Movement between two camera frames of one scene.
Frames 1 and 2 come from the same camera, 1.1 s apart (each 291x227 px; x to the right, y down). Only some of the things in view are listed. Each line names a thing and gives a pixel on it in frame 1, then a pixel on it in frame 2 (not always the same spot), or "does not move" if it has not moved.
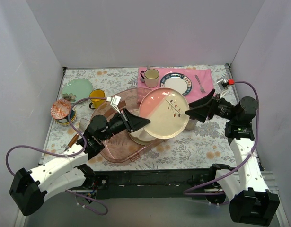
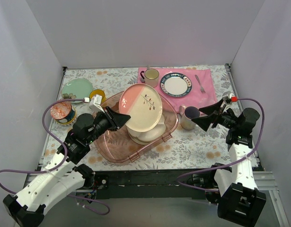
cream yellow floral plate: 140,142 does not move
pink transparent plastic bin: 120,148 does not move
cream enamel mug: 151,76 does not move
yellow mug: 97,103 does not move
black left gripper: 127,120 -> 111,119
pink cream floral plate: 165,108 -> 142,103
